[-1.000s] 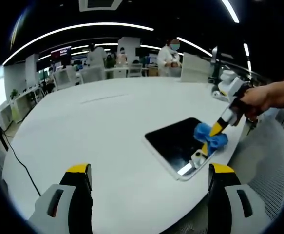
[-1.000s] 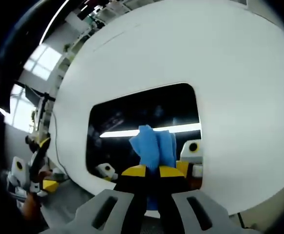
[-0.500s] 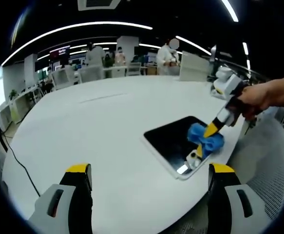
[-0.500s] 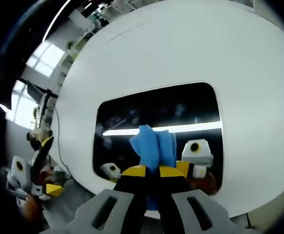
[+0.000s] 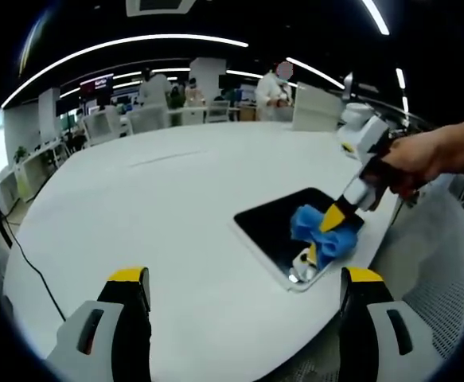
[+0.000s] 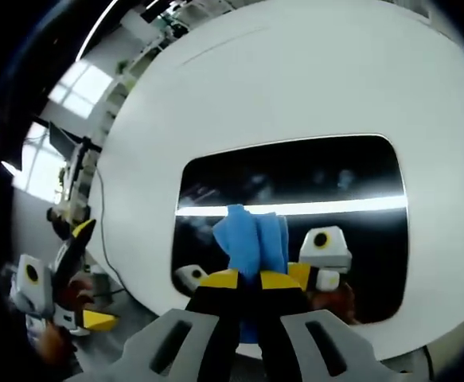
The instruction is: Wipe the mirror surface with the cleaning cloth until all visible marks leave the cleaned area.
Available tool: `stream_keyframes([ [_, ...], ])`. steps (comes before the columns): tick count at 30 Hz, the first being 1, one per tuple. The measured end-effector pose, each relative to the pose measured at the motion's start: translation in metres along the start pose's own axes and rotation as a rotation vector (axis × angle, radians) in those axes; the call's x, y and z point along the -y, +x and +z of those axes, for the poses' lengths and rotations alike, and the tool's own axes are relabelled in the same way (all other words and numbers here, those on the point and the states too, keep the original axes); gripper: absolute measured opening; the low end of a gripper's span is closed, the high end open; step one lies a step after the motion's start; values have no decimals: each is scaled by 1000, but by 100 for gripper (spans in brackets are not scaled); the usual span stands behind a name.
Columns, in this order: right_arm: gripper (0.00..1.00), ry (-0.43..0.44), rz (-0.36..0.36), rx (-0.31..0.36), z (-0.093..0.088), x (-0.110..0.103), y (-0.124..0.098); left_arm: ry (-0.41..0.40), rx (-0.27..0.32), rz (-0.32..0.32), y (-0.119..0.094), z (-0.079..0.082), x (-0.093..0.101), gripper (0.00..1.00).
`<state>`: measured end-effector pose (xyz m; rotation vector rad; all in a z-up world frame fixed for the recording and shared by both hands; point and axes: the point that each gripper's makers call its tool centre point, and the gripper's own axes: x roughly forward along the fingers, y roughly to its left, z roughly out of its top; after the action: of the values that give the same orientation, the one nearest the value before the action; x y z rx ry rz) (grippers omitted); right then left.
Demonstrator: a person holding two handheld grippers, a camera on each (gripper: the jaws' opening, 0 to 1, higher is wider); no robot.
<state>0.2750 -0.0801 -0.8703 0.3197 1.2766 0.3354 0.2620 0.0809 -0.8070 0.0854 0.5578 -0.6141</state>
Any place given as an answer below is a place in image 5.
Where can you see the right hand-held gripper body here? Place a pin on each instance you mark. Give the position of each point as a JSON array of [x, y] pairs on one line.
[[371, 135]]

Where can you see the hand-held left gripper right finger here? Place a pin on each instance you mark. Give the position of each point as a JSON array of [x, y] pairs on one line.
[[379, 342]]

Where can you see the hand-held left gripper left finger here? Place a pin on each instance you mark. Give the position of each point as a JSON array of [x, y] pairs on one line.
[[96, 342]]

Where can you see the blue cleaning cloth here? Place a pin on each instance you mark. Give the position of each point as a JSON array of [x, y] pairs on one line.
[[307, 227]]

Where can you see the person's right hand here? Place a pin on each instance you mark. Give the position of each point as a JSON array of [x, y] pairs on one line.
[[414, 159]]

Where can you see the grey upright stand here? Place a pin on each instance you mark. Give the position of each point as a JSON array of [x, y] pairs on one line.
[[348, 83]]

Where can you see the white desk partition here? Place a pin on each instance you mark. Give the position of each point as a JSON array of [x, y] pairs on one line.
[[315, 107]]

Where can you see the short ceiling light strip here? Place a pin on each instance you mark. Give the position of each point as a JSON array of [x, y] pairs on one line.
[[400, 77]]

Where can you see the straight ceiling light strip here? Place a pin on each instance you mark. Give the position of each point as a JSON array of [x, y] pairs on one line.
[[377, 16], [315, 72]]

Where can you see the white mesh chair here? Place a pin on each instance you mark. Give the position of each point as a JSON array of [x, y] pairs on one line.
[[434, 278]]

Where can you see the white office chair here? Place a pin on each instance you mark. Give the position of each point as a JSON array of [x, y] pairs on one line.
[[100, 125], [217, 112]]

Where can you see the white side desk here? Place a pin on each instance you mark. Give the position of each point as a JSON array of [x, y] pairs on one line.
[[28, 175]]

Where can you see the green potted plant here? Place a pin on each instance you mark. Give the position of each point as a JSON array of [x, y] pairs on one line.
[[20, 154]]

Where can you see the ceiling air vent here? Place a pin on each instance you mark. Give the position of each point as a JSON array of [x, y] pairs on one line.
[[160, 8]]

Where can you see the long curved ceiling light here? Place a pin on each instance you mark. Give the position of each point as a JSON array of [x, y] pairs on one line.
[[136, 40]]

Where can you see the red wall screen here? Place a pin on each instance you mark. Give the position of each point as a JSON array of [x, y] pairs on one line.
[[96, 84]]

